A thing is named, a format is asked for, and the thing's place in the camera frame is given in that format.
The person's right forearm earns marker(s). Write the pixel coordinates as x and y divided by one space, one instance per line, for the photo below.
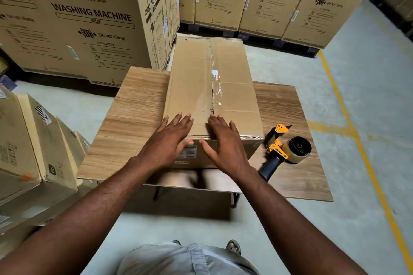
290 226

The person's left middle finger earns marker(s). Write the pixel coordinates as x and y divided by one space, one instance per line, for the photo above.
183 123

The person's right hand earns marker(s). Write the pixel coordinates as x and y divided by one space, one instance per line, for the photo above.
227 152

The person's right middle finger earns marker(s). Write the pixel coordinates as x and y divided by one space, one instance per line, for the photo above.
216 123

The small brown cardboard box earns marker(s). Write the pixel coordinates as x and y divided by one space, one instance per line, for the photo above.
83 143

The brown packing tape roll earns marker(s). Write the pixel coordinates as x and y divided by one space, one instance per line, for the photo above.
299 149

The person's left little finger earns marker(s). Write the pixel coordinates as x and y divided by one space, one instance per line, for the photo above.
163 124

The black metal table leg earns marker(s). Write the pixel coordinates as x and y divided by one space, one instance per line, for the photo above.
235 200
156 193

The person's sandal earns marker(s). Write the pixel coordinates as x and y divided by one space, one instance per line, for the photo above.
176 242
234 246

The person's right little finger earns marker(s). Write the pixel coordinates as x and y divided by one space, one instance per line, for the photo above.
233 128

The person's left sandal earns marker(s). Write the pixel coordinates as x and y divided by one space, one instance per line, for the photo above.
176 242

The taped brown cardboard box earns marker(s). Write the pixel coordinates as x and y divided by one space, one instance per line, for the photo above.
193 84

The person's left forearm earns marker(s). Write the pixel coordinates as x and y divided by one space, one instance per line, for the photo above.
80 220

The person's right thumb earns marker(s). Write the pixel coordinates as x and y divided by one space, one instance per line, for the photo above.
207 148

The person's left thumb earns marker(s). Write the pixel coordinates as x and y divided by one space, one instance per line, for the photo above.
187 143

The person's grey clothing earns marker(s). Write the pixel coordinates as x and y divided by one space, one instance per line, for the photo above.
184 260

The row of large appliance cartons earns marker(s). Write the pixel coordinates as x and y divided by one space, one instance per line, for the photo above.
80 26

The person's left hand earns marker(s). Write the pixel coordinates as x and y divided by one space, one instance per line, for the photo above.
163 147

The person's right sandal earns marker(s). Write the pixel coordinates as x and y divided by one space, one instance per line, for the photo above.
234 246

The cardboard box with striped label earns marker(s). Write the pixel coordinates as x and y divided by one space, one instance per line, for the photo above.
48 142

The yellow black tape dispenser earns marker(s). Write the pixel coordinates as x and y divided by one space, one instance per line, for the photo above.
276 152

